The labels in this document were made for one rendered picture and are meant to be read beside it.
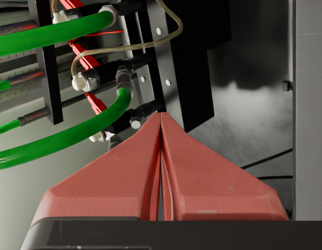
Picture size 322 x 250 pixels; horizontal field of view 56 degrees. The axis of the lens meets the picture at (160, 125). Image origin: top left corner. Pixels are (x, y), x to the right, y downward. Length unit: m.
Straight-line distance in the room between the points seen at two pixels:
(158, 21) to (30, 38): 0.26
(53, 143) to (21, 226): 0.55
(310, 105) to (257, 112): 0.21
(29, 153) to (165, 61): 0.28
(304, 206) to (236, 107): 0.23
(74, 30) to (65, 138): 0.08
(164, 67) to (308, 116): 0.22
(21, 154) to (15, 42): 0.08
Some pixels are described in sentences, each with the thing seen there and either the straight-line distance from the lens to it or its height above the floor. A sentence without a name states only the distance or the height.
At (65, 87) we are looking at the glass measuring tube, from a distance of 0.70.
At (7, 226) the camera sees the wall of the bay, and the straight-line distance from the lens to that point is 0.78.
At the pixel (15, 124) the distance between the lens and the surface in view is 0.61.
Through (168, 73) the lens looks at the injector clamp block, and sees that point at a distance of 0.48.
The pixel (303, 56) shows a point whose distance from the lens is 0.38.
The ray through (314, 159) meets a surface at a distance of 0.43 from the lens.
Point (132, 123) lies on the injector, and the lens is 0.45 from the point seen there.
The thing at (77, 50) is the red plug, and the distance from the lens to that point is 0.47.
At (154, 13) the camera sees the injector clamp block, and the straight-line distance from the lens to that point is 0.47.
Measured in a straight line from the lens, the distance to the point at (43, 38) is 0.24.
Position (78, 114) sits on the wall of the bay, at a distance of 0.75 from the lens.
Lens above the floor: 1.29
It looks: 34 degrees down
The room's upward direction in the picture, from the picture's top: 119 degrees counter-clockwise
